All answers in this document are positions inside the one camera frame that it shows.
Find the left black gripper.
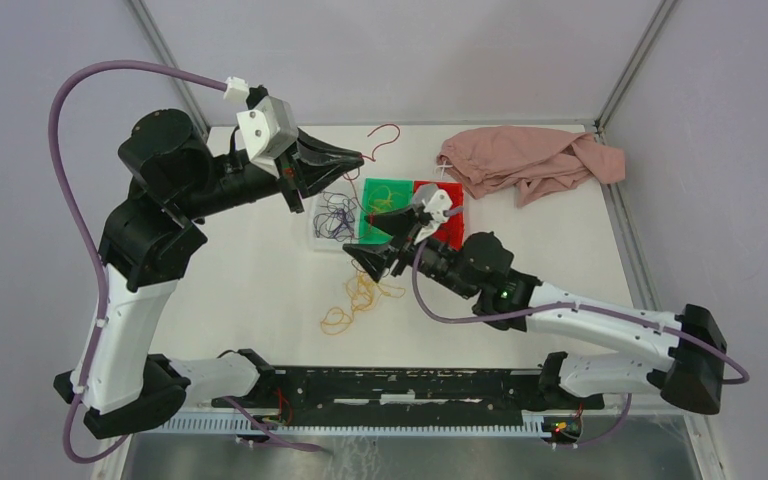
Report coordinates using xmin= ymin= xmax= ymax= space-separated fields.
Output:
xmin=176 ymin=121 xmax=366 ymax=220

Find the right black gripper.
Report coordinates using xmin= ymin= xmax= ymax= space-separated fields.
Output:
xmin=343 ymin=204 xmax=478 ymax=300

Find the yellow wire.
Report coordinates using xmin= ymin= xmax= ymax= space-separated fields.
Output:
xmin=364 ymin=185 xmax=413 ymax=220

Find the dark purple wire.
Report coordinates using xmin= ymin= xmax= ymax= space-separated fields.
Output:
xmin=312 ymin=190 xmax=360 ymax=243

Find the wire bundle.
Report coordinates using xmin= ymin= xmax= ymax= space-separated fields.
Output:
xmin=319 ymin=261 xmax=407 ymax=337

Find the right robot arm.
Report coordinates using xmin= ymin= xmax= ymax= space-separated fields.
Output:
xmin=342 ymin=207 xmax=729 ymax=415

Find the green plastic bin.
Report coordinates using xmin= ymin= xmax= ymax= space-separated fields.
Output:
xmin=358 ymin=178 xmax=413 ymax=245

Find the clear plastic bin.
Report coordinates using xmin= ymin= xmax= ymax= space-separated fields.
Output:
xmin=307 ymin=180 xmax=361 ymax=252

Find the red plastic bin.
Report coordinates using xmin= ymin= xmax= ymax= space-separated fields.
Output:
xmin=412 ymin=181 xmax=465 ymax=250

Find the pink cloth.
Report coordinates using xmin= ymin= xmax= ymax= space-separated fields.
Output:
xmin=436 ymin=126 xmax=626 ymax=208

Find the right controller board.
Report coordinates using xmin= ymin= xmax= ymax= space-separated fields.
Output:
xmin=541 ymin=416 xmax=583 ymax=445

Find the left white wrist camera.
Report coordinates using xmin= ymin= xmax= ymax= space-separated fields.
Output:
xmin=223 ymin=76 xmax=298 ymax=178

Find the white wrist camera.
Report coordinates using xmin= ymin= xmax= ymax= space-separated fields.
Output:
xmin=411 ymin=185 xmax=451 ymax=235
xmin=223 ymin=76 xmax=298 ymax=178

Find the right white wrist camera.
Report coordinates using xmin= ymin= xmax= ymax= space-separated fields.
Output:
xmin=411 ymin=185 xmax=451 ymax=235

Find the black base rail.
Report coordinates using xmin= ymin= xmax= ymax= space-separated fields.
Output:
xmin=236 ymin=366 xmax=605 ymax=427

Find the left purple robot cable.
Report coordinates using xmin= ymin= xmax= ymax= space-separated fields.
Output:
xmin=47 ymin=60 xmax=326 ymax=465

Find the aluminium frame rail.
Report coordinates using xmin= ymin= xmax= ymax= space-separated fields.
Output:
xmin=110 ymin=368 xmax=713 ymax=416

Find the white slotted cable duct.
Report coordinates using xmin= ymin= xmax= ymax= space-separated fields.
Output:
xmin=149 ymin=412 xmax=550 ymax=439

